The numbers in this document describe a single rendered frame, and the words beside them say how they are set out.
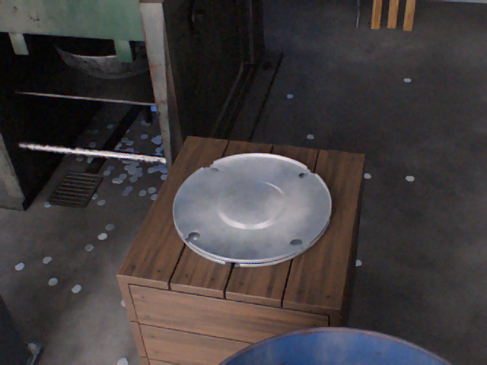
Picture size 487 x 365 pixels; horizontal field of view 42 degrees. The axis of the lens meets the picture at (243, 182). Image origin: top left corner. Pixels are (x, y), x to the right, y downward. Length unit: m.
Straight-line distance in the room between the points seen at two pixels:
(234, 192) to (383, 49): 1.32
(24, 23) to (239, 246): 0.75
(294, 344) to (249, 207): 0.38
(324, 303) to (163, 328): 0.31
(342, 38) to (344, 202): 1.35
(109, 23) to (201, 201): 0.47
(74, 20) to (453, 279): 1.04
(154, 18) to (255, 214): 0.45
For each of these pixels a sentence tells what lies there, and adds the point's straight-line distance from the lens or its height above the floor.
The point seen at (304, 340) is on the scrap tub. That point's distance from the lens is 0.83.
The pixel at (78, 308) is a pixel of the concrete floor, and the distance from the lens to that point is 1.53.
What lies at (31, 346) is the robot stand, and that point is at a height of 0.03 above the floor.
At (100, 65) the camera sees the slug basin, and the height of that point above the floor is 0.38.
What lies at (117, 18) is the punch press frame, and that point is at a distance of 1.42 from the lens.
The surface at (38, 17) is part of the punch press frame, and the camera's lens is 1.51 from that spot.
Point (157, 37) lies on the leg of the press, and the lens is 1.33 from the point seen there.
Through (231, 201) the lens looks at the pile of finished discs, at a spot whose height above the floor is 0.37.
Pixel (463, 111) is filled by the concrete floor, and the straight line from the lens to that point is 2.09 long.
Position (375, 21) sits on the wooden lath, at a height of 0.03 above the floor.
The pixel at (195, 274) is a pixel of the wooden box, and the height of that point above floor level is 0.35.
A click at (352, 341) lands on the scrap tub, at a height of 0.46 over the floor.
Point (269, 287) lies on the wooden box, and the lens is 1.04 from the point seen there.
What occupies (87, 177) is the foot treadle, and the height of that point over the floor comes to 0.16.
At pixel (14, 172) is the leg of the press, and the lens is 1.76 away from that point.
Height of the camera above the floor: 1.14
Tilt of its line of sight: 40 degrees down
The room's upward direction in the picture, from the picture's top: 4 degrees counter-clockwise
